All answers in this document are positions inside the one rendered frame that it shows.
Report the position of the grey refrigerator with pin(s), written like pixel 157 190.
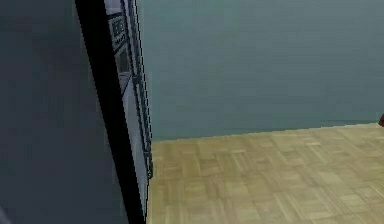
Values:
pixel 60 116

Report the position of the dark red furniture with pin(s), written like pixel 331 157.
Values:
pixel 381 120

